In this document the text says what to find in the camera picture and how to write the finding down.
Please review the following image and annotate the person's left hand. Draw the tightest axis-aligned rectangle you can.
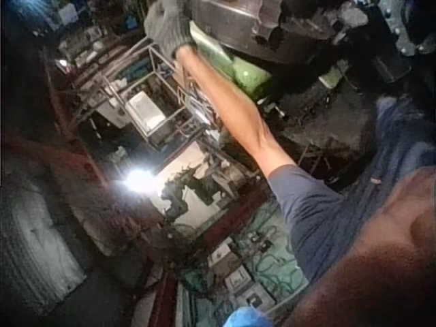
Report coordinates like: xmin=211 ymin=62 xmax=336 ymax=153
xmin=143 ymin=0 xmax=198 ymax=59

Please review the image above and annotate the cluttered workshop bench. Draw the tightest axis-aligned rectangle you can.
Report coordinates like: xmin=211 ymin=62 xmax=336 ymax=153
xmin=56 ymin=6 xmax=151 ymax=86

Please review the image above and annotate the green machine housing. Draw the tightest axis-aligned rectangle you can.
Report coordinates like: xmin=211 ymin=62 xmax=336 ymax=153
xmin=189 ymin=20 xmax=273 ymax=96

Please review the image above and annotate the large dark metal machine part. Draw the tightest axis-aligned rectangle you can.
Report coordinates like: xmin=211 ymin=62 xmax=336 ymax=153
xmin=189 ymin=0 xmax=341 ymax=65

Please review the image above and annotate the white plastic container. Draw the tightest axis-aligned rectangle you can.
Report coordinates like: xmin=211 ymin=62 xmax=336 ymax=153
xmin=125 ymin=91 xmax=168 ymax=134

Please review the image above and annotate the grimy machine assembly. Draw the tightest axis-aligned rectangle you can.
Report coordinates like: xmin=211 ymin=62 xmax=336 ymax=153
xmin=159 ymin=153 xmax=253 ymax=221

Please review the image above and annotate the red metal beam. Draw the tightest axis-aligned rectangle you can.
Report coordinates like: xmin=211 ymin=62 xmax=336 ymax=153
xmin=172 ymin=190 xmax=273 ymax=246

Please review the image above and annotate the white electrical box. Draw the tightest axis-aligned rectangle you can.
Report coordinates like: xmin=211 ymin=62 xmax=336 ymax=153
xmin=238 ymin=284 xmax=275 ymax=314
xmin=223 ymin=265 xmax=253 ymax=293
xmin=206 ymin=242 xmax=236 ymax=268

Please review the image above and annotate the dark bolted machine flange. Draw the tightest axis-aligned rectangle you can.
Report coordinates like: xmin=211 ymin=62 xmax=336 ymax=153
xmin=377 ymin=0 xmax=436 ymax=57

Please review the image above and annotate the grey woven sack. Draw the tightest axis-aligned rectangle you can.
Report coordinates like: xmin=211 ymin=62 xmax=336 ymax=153
xmin=6 ymin=190 xmax=88 ymax=316

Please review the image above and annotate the metal frame rack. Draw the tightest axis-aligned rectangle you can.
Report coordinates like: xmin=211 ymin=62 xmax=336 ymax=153
xmin=73 ymin=37 xmax=219 ymax=147

